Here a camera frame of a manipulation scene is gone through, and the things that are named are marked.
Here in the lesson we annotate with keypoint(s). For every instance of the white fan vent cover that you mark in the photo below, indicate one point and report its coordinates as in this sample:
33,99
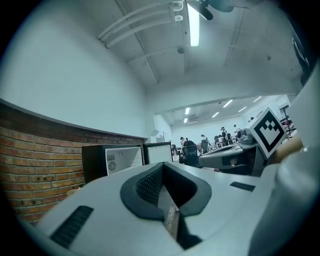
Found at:
112,166

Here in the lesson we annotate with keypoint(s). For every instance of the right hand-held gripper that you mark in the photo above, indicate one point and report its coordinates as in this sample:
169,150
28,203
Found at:
268,130

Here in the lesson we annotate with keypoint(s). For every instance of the white ceiling pipes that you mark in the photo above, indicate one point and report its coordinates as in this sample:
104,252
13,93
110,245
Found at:
140,22

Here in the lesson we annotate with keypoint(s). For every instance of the black fridge with white interior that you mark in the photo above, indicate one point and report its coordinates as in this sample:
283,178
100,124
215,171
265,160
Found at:
95,162

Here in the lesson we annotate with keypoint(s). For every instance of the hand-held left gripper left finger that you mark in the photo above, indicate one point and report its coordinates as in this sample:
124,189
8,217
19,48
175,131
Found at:
105,215

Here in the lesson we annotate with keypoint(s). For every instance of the long ceiling light fixture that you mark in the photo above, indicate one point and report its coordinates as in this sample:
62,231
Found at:
193,25

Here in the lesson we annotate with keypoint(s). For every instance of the person's right forearm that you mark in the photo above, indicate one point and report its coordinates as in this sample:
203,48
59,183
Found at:
290,147

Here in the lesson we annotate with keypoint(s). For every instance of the person's black shirt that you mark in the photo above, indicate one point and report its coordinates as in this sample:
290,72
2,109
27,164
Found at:
301,55

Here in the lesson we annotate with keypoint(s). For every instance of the ceiling light strip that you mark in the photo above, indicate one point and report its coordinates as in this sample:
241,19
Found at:
215,115
187,111
185,120
227,103

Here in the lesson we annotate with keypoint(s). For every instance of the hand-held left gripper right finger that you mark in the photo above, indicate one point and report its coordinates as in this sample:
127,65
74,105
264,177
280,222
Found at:
215,200

